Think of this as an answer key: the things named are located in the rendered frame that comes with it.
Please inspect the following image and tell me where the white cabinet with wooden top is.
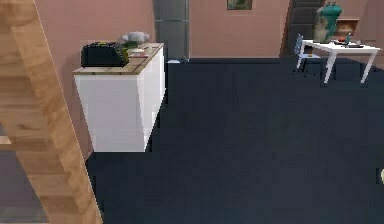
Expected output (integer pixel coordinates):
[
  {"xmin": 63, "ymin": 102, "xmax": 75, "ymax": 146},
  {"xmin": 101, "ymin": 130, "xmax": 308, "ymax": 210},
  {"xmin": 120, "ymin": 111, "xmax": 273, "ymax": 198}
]
[{"xmin": 72, "ymin": 42, "xmax": 167, "ymax": 153}]

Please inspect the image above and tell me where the pink book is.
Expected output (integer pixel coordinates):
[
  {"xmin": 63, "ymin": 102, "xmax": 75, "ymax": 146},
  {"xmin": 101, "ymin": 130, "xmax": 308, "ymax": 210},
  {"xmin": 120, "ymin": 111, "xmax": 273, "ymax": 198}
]
[{"xmin": 128, "ymin": 48, "xmax": 151, "ymax": 59}]

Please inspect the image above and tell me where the grey fridge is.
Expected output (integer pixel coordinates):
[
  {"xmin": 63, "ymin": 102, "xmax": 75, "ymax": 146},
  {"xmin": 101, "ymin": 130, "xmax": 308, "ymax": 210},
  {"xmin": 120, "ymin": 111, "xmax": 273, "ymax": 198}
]
[{"xmin": 152, "ymin": 0, "xmax": 191, "ymax": 63}]

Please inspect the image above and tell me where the grey kettle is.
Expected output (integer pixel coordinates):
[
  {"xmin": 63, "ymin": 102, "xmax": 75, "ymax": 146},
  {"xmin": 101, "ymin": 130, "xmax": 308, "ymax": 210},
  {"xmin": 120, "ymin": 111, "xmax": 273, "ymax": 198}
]
[{"xmin": 120, "ymin": 31, "xmax": 151, "ymax": 45}]

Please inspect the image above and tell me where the black toaster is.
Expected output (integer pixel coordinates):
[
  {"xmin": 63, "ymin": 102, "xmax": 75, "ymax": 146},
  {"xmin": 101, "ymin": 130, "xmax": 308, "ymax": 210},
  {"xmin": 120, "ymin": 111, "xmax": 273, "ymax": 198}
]
[{"xmin": 80, "ymin": 41, "xmax": 130, "ymax": 68}]

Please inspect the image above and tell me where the framed green picture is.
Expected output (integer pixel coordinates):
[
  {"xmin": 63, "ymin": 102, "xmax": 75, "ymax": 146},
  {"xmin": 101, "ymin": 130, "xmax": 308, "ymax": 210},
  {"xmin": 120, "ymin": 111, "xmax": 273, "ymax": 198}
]
[{"xmin": 226, "ymin": 0, "xmax": 254, "ymax": 11}]

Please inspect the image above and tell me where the blue chair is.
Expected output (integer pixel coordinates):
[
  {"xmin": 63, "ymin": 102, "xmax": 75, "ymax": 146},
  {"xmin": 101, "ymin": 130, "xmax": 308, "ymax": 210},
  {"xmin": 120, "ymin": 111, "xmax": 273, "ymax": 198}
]
[{"xmin": 293, "ymin": 33, "xmax": 322, "ymax": 75}]

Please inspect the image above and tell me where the dark room door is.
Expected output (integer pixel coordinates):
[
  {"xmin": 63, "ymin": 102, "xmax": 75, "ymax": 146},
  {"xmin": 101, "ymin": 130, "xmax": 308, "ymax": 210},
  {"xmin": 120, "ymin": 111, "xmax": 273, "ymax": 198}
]
[{"xmin": 280, "ymin": 0, "xmax": 326, "ymax": 58}]

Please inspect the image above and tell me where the light wooden door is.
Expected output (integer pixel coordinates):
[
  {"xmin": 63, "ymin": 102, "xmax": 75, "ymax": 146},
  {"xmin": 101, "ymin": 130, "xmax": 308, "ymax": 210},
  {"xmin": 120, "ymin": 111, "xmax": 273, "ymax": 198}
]
[{"xmin": 0, "ymin": 0, "xmax": 104, "ymax": 224}]

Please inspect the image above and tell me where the white table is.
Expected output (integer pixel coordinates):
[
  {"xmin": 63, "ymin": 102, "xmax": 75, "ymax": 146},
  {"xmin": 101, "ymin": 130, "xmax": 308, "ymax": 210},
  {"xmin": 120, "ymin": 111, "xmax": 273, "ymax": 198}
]
[{"xmin": 301, "ymin": 39, "xmax": 382, "ymax": 85}]

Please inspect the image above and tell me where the teal statue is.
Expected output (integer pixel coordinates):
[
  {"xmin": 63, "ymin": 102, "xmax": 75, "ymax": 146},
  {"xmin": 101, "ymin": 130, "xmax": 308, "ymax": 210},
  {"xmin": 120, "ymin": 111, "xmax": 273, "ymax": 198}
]
[{"xmin": 313, "ymin": 1, "xmax": 343, "ymax": 44}]

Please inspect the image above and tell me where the wooden framed picture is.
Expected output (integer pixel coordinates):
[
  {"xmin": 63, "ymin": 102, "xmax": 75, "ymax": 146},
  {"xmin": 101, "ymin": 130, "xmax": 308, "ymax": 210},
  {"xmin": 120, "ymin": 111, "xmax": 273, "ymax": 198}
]
[{"xmin": 334, "ymin": 18, "xmax": 361, "ymax": 42}]

